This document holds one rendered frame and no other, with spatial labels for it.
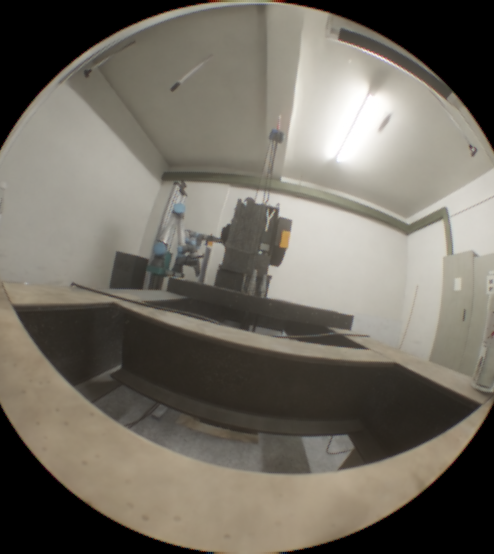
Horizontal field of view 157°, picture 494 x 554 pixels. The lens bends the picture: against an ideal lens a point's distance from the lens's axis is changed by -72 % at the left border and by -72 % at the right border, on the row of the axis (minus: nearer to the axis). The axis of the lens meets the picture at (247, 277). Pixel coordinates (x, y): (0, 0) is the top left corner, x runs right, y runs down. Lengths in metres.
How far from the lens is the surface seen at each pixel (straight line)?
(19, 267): 2.42
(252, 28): 2.18
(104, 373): 0.60
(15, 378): 0.17
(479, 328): 2.83
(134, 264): 2.00
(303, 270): 2.92
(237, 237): 1.72
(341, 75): 2.27
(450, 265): 3.20
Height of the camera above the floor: 0.76
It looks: 4 degrees up
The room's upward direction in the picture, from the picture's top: 12 degrees clockwise
